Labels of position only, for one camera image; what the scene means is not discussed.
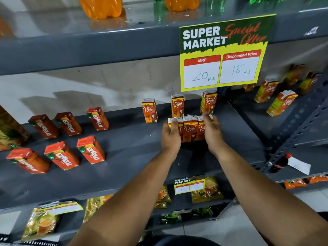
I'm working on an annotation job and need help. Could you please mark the person's right hand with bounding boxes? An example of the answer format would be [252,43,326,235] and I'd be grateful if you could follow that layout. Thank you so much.
[202,111,226,155]

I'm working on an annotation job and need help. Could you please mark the person's left hand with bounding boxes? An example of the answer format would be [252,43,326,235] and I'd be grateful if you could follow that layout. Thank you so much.
[161,118,183,155]

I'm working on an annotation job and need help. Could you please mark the small orange juice carton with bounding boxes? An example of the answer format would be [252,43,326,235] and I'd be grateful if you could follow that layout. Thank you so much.
[141,98,158,123]
[171,94,185,118]
[200,90,218,114]
[182,115,199,143]
[196,114,215,141]
[168,117,184,142]

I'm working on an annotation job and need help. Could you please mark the person's right forearm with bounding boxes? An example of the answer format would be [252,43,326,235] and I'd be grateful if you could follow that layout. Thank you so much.
[215,148,328,246]

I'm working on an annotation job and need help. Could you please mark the person's left forearm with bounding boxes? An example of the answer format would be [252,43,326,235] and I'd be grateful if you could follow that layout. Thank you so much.
[67,149,181,246]

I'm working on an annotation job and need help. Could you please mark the small yellow price sign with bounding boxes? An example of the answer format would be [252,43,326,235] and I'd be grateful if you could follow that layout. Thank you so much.
[174,178,206,195]
[38,201,84,216]

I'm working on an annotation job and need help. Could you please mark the large yellow green price sign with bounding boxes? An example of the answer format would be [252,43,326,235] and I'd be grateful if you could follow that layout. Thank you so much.
[179,14,277,92]

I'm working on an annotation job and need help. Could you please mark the dark bottle with red cap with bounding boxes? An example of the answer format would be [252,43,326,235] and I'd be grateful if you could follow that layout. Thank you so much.
[269,153,292,174]

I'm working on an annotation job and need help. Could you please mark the green packet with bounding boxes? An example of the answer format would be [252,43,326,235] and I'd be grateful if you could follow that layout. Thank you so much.
[159,213,183,225]
[192,207,214,218]

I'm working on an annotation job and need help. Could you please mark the grey perforated metal shelf rack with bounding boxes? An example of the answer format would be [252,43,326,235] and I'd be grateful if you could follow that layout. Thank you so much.
[228,71,328,194]

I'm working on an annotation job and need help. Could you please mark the white paper tag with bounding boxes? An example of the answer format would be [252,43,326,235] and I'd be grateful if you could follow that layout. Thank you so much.
[287,156,312,175]

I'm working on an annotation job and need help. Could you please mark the orange snack packet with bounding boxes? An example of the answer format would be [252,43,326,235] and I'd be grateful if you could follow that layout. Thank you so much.
[307,175,328,184]
[284,179,308,190]

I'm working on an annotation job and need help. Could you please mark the orange soda bottle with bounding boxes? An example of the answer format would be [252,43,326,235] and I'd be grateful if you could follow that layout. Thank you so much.
[78,0,123,20]
[164,0,202,12]

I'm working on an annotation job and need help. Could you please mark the rows of red drink cartons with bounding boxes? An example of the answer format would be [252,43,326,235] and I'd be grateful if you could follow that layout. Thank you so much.
[6,107,110,175]

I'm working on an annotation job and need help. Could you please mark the white torn sticker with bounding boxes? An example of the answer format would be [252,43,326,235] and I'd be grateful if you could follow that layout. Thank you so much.
[303,26,320,36]

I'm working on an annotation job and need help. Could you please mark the large brown yellow juice carton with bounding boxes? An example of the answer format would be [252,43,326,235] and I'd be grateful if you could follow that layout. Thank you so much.
[0,105,31,152]

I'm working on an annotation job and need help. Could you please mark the black mesh basket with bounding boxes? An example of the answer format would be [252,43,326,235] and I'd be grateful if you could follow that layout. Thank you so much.
[0,234,60,246]

